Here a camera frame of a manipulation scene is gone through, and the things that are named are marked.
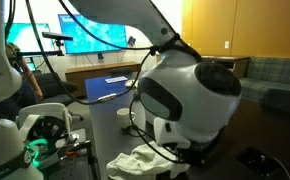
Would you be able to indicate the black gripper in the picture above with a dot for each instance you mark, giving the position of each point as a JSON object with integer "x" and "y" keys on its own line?
{"x": 201, "y": 153}

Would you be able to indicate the white towel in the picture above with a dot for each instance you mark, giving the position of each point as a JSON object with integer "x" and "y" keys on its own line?
{"x": 138, "y": 165}

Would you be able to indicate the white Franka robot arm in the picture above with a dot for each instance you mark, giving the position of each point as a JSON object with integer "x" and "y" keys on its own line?
{"x": 201, "y": 110}

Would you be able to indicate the white mug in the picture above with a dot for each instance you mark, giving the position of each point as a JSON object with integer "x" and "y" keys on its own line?
{"x": 124, "y": 116}

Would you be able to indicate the wooden shelf cabinet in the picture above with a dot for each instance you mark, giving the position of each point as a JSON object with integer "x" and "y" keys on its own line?
{"x": 238, "y": 65}

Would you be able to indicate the green plaid couch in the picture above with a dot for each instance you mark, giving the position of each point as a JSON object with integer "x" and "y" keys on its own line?
{"x": 275, "y": 76}

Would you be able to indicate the white keyboard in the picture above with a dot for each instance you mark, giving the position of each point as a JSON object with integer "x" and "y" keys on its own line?
{"x": 115, "y": 79}

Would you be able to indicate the low wooden credenza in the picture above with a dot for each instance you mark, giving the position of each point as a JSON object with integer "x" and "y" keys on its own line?
{"x": 85, "y": 71}

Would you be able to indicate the black swivel office chair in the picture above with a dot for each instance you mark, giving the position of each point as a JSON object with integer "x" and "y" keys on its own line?
{"x": 58, "y": 88}

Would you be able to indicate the seated person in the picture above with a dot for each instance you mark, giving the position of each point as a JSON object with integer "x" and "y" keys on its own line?
{"x": 21, "y": 96}

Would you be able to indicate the cyan monitor screen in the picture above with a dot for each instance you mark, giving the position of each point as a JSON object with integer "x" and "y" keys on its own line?
{"x": 28, "y": 38}

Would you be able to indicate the white wall outlet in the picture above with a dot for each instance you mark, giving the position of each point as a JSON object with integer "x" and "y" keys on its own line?
{"x": 226, "y": 44}

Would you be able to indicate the large wall TV screen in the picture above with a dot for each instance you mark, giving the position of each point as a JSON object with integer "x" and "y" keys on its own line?
{"x": 95, "y": 36}

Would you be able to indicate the black camera stand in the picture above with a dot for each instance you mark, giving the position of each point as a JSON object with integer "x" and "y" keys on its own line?
{"x": 60, "y": 48}

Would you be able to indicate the black stereo camera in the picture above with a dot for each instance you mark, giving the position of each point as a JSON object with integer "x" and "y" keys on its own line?
{"x": 56, "y": 36}

